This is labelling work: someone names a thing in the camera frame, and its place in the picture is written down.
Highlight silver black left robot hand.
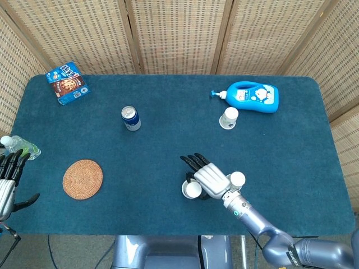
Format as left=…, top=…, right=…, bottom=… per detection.
left=0, top=149, right=40, bottom=222

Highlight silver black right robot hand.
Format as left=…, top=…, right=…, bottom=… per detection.
left=179, top=152, right=233, bottom=201

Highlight paper cup large blue flower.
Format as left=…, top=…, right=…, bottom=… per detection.
left=181, top=179, right=202, bottom=200

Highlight paper cup fern small flower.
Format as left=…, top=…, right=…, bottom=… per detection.
left=219, top=106, right=240, bottom=130

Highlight paper cup big green leaves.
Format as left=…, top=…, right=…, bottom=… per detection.
left=225, top=171, right=247, bottom=193

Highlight clear plastic water bottle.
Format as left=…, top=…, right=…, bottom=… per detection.
left=0, top=135, right=42, bottom=161

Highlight dark teal table cloth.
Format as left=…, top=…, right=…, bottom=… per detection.
left=4, top=74, right=356, bottom=236

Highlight round woven rattan coaster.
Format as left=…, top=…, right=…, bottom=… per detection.
left=62, top=159, right=104, bottom=200

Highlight metal table leg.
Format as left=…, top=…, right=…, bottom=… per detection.
left=240, top=235, right=247, bottom=269

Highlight grey-blue robot torso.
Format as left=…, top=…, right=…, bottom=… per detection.
left=111, top=235, right=233, bottom=269

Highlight blue pump soap bottle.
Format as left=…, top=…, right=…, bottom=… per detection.
left=209, top=81, right=280, bottom=114

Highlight blue and white drink can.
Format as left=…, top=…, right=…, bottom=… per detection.
left=121, top=105, right=142, bottom=132

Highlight blue cookie box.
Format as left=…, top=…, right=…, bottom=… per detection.
left=45, top=61, right=91, bottom=106

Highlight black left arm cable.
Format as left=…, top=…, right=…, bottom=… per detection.
left=0, top=222, right=22, bottom=247

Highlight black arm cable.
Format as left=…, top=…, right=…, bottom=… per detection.
left=0, top=222, right=22, bottom=247
left=246, top=228, right=266, bottom=252

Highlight thin blue floor cable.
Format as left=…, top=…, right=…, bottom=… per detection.
left=47, top=235, right=58, bottom=269

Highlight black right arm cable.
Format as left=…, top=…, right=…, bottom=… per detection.
left=246, top=228, right=266, bottom=252

